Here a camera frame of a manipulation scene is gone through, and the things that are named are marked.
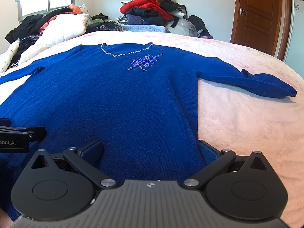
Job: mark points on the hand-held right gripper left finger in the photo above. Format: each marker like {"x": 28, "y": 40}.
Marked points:
{"x": 92, "y": 152}

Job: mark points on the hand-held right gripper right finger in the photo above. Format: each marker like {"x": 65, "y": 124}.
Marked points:
{"x": 206, "y": 152}

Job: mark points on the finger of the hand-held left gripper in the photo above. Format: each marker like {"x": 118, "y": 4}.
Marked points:
{"x": 5, "y": 122}
{"x": 35, "y": 133}

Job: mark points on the blue knit sweater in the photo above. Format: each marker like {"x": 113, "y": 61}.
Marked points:
{"x": 118, "y": 99}

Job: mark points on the black clothes heap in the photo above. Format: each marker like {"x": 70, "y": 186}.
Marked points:
{"x": 26, "y": 26}

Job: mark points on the dark patterned clothes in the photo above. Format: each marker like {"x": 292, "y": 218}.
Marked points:
{"x": 106, "y": 25}

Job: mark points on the pile of mixed clothes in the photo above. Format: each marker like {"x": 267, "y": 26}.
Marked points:
{"x": 147, "y": 9}

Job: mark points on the white quilted duvet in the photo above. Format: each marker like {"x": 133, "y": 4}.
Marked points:
{"x": 64, "y": 27}

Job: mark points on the window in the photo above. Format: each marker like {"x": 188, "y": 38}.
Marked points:
{"x": 35, "y": 3}

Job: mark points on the clear plastic bag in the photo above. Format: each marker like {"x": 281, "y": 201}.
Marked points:
{"x": 186, "y": 27}

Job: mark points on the floral pillow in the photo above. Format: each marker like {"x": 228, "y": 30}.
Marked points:
{"x": 84, "y": 9}

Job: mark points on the light blue towel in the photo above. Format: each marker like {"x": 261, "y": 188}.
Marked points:
{"x": 144, "y": 28}

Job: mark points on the white wardrobe with flower decals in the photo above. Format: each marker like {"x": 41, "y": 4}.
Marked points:
{"x": 295, "y": 40}

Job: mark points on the brown wooden door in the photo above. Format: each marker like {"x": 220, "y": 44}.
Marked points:
{"x": 258, "y": 16}

